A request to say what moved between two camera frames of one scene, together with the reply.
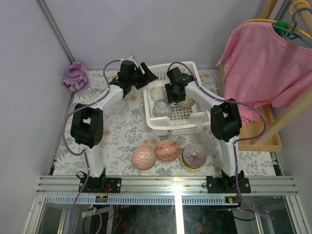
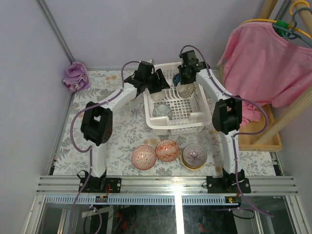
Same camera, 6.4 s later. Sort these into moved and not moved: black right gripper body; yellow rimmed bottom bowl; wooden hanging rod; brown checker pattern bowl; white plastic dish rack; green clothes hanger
Moved: black right gripper body; brown checker pattern bowl
Not moved: wooden hanging rod; green clothes hanger; white plastic dish rack; yellow rimmed bottom bowl
